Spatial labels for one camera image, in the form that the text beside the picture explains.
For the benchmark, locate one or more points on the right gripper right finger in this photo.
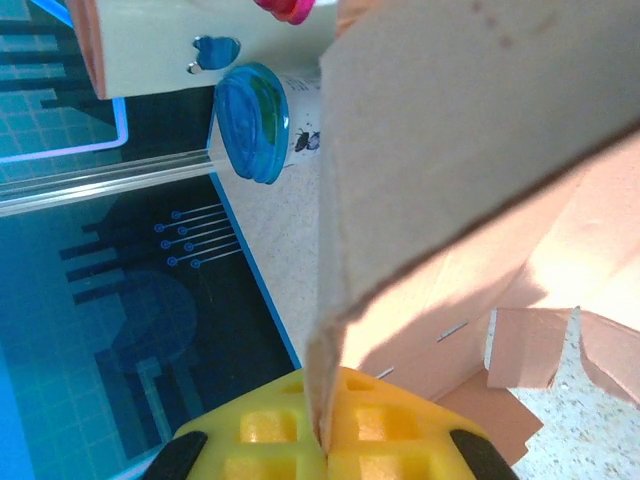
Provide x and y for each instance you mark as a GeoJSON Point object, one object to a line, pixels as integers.
{"type": "Point", "coordinates": [390, 430]}

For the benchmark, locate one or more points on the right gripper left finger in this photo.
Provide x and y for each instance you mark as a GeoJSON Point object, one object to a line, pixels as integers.
{"type": "Point", "coordinates": [260, 440]}

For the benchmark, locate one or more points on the orange paper box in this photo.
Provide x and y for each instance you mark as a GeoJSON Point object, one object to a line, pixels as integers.
{"type": "Point", "coordinates": [425, 150]}

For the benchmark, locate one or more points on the yogurt cup blue lid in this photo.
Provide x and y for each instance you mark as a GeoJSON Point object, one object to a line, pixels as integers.
{"type": "Point", "coordinates": [250, 125]}

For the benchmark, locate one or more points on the cream knife block orange top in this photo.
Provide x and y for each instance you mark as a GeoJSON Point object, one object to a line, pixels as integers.
{"type": "Point", "coordinates": [150, 50]}

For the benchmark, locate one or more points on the yogurt cup pink lid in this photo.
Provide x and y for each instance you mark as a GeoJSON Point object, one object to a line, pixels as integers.
{"type": "Point", "coordinates": [285, 9]}

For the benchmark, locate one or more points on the aluminium frame post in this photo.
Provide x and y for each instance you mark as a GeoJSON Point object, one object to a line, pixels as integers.
{"type": "Point", "coordinates": [100, 182]}

